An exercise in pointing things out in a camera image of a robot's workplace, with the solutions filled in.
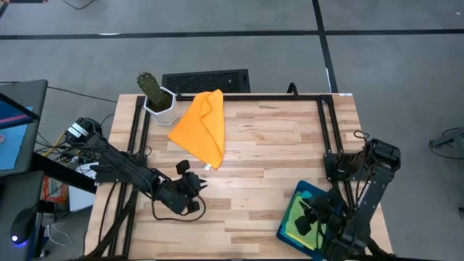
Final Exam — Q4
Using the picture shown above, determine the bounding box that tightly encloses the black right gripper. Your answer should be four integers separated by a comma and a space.
294, 188, 344, 236

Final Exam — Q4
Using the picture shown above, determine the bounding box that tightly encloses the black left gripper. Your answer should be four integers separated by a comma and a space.
173, 159, 209, 215

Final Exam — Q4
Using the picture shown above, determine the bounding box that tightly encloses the dark green microfiber towel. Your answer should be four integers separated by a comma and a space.
285, 195, 327, 252

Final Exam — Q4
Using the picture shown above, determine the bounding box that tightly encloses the orange microfiber towel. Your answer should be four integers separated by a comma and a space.
167, 89, 226, 170

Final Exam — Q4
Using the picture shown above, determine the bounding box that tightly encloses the blue plastic tray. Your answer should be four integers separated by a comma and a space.
276, 180, 349, 261

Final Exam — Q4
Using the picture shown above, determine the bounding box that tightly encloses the white hexagonal plant pot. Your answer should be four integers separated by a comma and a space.
143, 86, 181, 126

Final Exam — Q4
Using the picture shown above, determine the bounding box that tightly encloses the green cactus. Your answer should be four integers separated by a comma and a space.
136, 71, 171, 109

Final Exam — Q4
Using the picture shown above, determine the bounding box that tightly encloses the white paper sheet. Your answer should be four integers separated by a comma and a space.
67, 162, 98, 213

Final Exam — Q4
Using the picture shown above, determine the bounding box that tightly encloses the orange cardboard box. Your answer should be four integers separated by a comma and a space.
42, 175, 70, 204

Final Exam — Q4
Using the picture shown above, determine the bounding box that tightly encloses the black desk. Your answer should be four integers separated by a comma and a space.
0, 170, 44, 261

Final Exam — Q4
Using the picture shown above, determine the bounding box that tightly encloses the black computer mouse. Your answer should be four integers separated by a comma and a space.
9, 208, 37, 246

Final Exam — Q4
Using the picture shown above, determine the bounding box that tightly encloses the laptop screen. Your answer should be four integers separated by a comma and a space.
0, 78, 49, 178

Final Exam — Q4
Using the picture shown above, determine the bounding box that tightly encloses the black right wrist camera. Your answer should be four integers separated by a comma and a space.
324, 208, 351, 237

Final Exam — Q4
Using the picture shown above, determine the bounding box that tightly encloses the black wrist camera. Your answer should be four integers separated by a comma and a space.
324, 208, 351, 237
156, 188, 189, 215

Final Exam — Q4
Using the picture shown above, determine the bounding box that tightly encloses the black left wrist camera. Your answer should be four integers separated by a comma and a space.
156, 188, 189, 215

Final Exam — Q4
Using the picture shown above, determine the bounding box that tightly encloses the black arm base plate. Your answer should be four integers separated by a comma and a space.
323, 152, 368, 183
94, 152, 148, 184

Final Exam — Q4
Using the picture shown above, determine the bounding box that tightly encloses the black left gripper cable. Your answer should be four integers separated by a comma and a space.
150, 181, 207, 223

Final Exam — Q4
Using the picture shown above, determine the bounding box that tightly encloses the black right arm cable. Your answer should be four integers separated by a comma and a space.
353, 129, 370, 144

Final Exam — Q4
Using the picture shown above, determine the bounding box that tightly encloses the black aluminium table frame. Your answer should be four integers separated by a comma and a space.
86, 93, 394, 261

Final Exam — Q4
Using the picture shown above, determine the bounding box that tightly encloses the thin black floor cable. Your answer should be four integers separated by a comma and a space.
98, 113, 116, 128
62, 0, 96, 10
46, 86, 119, 104

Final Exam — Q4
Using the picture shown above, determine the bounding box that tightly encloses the yellow floor cable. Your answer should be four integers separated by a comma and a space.
42, 133, 67, 157

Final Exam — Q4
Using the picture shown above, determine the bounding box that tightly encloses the white floor cable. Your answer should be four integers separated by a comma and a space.
46, 223, 74, 248

